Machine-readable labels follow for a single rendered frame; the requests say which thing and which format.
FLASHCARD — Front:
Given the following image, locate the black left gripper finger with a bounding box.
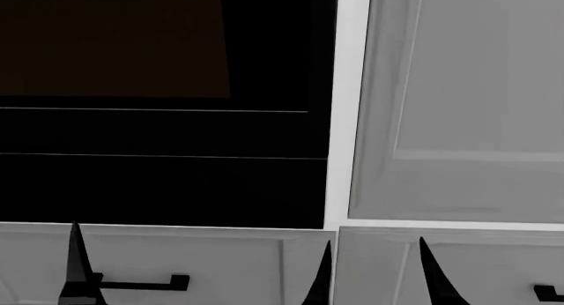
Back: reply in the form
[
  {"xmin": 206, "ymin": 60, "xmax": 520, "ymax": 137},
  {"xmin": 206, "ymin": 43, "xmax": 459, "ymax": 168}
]
[{"xmin": 57, "ymin": 220, "xmax": 108, "ymax": 305}]

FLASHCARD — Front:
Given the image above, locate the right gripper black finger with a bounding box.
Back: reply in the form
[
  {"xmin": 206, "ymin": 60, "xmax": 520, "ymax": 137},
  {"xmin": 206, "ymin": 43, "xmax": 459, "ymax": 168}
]
[
  {"xmin": 301, "ymin": 239, "xmax": 332, "ymax": 305},
  {"xmin": 418, "ymin": 236, "xmax": 471, "ymax": 305}
]

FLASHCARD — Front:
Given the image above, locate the black built-in microwave oven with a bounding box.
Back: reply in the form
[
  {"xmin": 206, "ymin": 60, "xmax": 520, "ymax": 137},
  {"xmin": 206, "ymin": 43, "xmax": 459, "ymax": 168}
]
[{"xmin": 0, "ymin": 0, "xmax": 339, "ymax": 231}]

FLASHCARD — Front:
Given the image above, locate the narrow grey drawer front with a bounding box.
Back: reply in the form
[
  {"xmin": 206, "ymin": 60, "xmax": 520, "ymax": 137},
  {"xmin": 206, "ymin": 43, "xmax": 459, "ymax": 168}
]
[{"xmin": 335, "ymin": 226, "xmax": 564, "ymax": 305}]

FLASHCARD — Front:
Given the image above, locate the wide grey drawer front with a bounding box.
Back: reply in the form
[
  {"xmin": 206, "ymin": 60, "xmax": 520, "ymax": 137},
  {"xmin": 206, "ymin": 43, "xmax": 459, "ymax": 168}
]
[{"xmin": 0, "ymin": 221, "xmax": 338, "ymax": 305}]

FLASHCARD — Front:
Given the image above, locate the grey panelled cabinet door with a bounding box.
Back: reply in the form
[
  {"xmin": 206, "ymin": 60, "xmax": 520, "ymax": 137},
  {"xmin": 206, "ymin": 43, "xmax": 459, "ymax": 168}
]
[{"xmin": 347, "ymin": 0, "xmax": 564, "ymax": 225}]

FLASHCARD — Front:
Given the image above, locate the long black drawer handle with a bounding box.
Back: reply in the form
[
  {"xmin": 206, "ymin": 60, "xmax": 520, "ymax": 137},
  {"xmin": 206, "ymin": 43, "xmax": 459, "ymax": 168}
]
[{"xmin": 91, "ymin": 272, "xmax": 191, "ymax": 293}]

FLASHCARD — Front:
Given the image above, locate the white cabinet frame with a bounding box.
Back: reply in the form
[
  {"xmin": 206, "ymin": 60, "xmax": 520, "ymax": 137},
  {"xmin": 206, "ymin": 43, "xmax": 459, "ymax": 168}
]
[{"xmin": 323, "ymin": 0, "xmax": 564, "ymax": 233}]

